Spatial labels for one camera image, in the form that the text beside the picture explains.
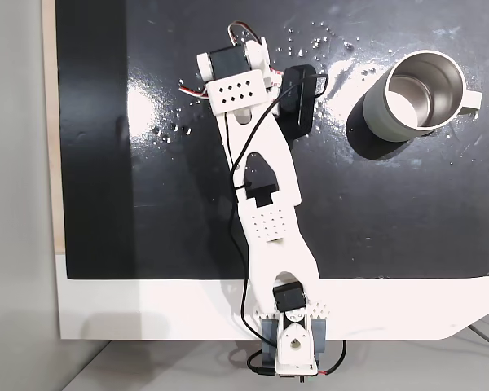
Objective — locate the pale green steel mug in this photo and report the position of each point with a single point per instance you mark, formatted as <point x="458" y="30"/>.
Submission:
<point x="375" y="114"/>

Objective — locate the beige wooden board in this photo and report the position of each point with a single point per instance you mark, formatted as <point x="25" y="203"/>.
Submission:
<point x="49" y="122"/>

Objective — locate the black mat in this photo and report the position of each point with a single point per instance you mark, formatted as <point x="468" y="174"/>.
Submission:
<point x="391" y="212"/>

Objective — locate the grey table clamp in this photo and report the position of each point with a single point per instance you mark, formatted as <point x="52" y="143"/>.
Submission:
<point x="269" y="338"/>
<point x="318" y="334"/>

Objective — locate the black oval camera box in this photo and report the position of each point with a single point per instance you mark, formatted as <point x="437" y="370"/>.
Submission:
<point x="297" y="102"/>

